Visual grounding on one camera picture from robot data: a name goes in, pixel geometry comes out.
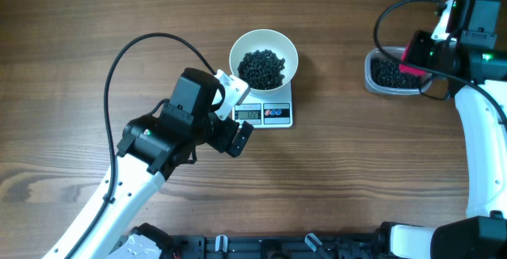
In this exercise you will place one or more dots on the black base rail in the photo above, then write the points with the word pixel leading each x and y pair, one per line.
pixel 287 247

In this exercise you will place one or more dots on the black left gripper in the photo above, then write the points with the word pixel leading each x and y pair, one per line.
pixel 223 142

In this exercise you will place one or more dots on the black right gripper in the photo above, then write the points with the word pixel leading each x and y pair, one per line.
pixel 421 39

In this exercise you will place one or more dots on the white bowl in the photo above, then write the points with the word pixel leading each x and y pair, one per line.
pixel 261 39

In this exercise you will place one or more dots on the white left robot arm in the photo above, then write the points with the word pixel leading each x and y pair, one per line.
pixel 151 148

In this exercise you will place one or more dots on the white digital kitchen scale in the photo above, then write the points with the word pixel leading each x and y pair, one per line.
pixel 266 108

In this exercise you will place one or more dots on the pink measuring scoop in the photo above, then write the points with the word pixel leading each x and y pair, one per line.
pixel 415 54

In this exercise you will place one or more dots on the clear plastic container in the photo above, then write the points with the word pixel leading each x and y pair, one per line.
pixel 374 87

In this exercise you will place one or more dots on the black beans in bowl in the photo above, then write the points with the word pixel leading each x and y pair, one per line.
pixel 261 70

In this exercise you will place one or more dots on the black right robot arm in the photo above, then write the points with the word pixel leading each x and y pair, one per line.
pixel 461 49

